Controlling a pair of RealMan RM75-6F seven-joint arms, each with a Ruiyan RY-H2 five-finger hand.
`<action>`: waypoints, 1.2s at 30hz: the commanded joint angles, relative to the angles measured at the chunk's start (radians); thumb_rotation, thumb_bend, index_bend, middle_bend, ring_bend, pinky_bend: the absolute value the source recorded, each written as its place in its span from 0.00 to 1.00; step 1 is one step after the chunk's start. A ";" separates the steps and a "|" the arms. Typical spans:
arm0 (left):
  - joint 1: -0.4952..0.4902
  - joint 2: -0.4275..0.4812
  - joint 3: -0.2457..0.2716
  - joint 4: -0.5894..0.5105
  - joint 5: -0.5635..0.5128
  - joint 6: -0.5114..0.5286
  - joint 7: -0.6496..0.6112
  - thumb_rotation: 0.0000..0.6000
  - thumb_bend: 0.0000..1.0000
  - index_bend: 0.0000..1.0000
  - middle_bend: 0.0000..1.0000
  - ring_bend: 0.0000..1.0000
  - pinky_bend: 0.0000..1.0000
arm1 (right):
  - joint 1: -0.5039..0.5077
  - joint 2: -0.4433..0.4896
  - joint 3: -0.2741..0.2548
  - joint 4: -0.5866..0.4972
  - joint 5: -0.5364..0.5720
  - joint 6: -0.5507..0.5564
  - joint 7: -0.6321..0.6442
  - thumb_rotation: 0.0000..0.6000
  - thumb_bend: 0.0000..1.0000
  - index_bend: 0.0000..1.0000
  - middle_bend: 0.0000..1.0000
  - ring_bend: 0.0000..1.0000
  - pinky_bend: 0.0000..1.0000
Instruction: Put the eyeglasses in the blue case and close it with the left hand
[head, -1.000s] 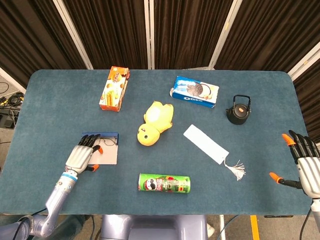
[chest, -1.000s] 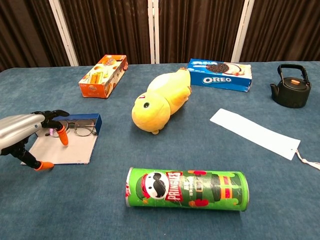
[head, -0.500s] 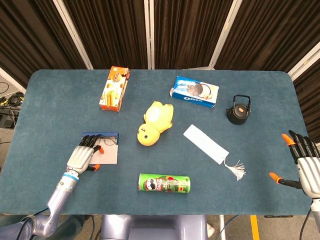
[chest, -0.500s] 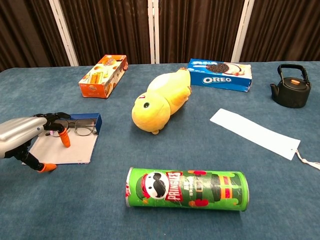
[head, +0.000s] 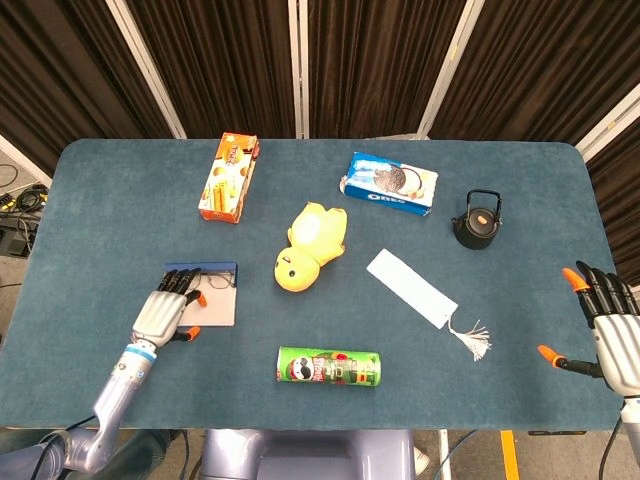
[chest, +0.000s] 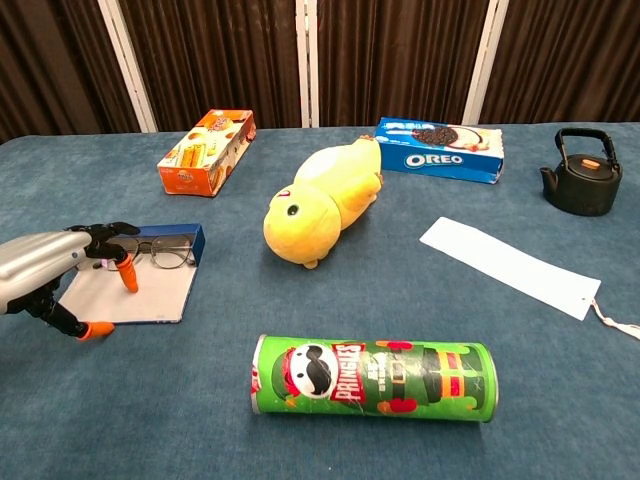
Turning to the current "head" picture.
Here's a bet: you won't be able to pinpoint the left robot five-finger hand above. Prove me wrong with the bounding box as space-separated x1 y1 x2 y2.
130 267 209 349

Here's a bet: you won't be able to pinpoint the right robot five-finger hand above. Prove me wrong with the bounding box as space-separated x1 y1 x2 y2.
537 259 640 396

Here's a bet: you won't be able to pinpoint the black wire-frame eyeglasses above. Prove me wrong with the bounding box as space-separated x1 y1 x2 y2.
196 270 236 291

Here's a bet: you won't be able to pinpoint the blue felt table cover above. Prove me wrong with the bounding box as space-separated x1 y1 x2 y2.
0 138 632 432

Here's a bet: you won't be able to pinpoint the dark jeans leg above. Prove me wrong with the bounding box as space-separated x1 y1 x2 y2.
94 428 187 480

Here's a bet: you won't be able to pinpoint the orange biscuit box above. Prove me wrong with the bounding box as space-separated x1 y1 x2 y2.
198 131 261 225

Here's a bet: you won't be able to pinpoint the brown pleated curtain panel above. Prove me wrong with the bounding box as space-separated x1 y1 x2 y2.
0 0 174 176
584 107 640 289
429 0 640 146
124 0 301 140
307 0 469 140

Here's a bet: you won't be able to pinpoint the yellow floor tape strip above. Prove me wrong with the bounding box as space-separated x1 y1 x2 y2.
500 430 519 480

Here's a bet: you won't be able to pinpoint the black power box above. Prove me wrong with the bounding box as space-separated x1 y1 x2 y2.
0 215 39 257

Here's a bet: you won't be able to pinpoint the yellow duck plush toy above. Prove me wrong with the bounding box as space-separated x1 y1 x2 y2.
273 201 349 294

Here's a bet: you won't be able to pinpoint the green Pringles can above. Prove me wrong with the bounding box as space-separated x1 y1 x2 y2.
276 345 383 389

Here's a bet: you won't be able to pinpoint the black cast iron kettle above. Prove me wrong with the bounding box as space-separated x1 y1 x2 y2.
450 188 504 250

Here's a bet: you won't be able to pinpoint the grey robot torso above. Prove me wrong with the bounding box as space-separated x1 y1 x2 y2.
198 428 417 480

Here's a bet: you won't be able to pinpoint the white bookmark with tassel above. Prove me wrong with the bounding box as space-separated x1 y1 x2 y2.
366 248 492 362

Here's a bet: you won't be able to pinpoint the blue Oreo cookie box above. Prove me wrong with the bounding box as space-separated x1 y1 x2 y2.
340 151 440 217

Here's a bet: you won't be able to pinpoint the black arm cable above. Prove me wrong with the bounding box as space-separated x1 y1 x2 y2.
596 418 624 480

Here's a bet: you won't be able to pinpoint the black yellow cable bundle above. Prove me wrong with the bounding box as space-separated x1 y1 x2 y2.
0 183 50 214

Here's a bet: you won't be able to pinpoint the blue cable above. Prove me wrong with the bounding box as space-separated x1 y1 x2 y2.
439 429 479 480

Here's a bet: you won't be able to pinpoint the white screen frame post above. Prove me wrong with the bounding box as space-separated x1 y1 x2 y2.
416 0 482 141
287 0 311 140
104 0 187 140
574 82 640 162
0 133 54 187

